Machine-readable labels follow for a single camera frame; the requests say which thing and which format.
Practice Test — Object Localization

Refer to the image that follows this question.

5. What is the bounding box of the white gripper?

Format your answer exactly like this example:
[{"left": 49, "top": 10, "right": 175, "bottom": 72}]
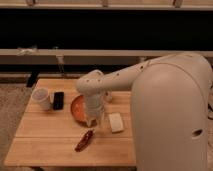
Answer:
[{"left": 86, "top": 106, "right": 104, "bottom": 128}]

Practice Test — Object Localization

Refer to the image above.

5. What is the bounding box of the dark red pepper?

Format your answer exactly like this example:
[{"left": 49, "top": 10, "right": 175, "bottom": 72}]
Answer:
[{"left": 75, "top": 129, "right": 94, "bottom": 152}]

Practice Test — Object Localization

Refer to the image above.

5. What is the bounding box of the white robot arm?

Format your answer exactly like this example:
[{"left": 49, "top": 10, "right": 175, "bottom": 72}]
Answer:
[{"left": 76, "top": 52, "right": 212, "bottom": 171}]

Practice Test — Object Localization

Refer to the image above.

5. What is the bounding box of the orange bowl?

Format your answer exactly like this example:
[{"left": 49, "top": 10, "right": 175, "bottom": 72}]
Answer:
[{"left": 70, "top": 95, "right": 99, "bottom": 127}]

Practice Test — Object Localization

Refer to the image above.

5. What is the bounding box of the black rectangular box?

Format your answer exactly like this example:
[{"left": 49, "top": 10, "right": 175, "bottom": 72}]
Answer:
[{"left": 53, "top": 92, "right": 64, "bottom": 110}]

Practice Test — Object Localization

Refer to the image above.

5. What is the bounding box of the white paper cup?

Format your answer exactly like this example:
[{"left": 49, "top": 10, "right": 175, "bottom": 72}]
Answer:
[{"left": 32, "top": 88, "right": 51, "bottom": 110}]

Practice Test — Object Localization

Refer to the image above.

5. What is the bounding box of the grey horizontal rail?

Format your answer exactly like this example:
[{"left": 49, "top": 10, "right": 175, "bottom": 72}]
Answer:
[{"left": 0, "top": 48, "right": 213, "bottom": 66}]

